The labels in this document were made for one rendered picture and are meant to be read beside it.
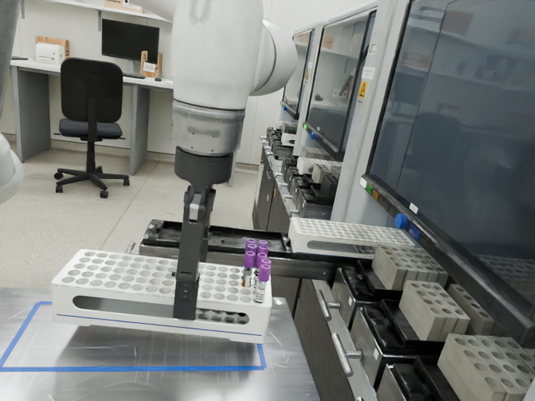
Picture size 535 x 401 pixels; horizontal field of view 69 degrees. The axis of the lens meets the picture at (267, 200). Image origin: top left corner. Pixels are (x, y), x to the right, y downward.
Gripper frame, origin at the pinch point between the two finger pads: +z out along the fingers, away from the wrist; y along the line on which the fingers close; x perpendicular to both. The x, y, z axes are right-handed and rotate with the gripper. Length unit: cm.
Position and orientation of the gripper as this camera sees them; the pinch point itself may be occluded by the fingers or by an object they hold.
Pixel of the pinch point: (191, 282)
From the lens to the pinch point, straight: 60.1
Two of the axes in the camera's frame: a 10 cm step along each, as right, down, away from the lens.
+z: -1.5, 9.3, 3.3
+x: 9.9, 1.3, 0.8
